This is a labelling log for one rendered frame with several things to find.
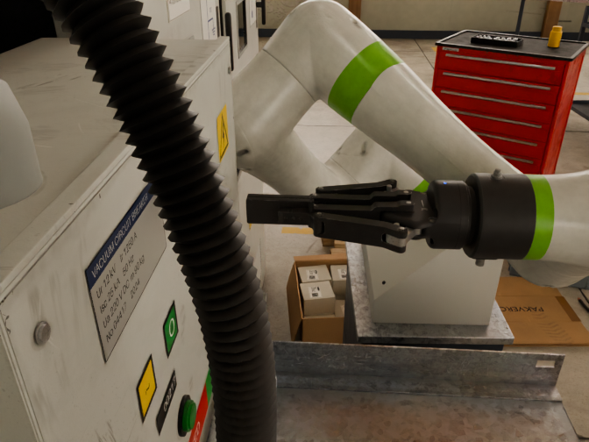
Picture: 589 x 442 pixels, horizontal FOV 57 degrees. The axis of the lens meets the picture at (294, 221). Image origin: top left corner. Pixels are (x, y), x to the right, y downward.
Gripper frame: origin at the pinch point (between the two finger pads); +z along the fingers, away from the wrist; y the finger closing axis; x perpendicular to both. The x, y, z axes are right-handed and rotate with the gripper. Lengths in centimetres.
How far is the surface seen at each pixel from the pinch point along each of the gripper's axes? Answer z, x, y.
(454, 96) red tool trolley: -74, -57, 249
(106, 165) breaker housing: 6.4, 16.4, -26.6
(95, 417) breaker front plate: 6.2, 5.3, -33.7
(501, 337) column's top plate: -42, -48, 37
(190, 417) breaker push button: 5.4, -8.4, -21.8
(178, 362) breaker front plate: 6.3, -3.6, -20.4
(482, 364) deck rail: -30.9, -34.2, 13.8
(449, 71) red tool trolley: -69, -44, 252
